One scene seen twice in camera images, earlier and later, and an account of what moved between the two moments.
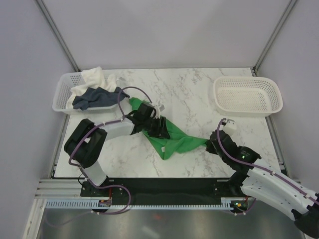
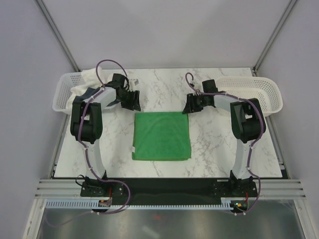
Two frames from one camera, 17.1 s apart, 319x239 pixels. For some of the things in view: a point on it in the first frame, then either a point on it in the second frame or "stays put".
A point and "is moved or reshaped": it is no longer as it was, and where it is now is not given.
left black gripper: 161,132 to 134,104
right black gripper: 209,148 to 190,106
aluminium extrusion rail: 59,188 stays put
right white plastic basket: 247,95 stays put
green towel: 178,142 is moved or reshaped
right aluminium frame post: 256,65 stays put
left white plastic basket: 65,83 stays put
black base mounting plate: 161,189 stays put
